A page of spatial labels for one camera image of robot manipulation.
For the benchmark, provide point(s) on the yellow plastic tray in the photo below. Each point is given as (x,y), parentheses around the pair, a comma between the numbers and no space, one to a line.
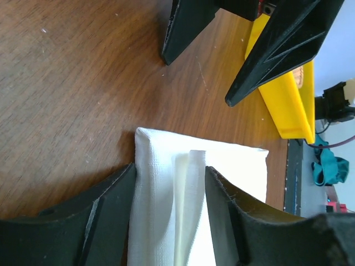
(292,109)

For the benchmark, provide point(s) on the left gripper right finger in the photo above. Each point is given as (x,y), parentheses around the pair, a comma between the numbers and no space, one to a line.
(246,231)

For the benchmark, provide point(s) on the white cloth napkin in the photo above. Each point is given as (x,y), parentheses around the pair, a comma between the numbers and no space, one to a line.
(169,223)

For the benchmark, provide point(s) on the woven wicker basket plate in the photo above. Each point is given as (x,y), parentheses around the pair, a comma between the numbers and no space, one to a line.
(298,74)

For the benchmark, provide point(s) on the teal cloth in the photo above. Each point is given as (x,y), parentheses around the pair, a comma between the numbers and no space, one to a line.
(328,169)

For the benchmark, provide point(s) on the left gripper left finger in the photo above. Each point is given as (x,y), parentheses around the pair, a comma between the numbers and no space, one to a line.
(88,229)

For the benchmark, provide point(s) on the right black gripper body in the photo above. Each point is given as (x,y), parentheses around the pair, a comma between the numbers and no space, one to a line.
(248,9)

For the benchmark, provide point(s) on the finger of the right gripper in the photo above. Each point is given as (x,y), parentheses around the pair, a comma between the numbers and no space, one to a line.
(292,37)
(187,19)

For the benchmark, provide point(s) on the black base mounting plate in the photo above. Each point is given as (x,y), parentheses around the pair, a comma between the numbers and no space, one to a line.
(293,178)

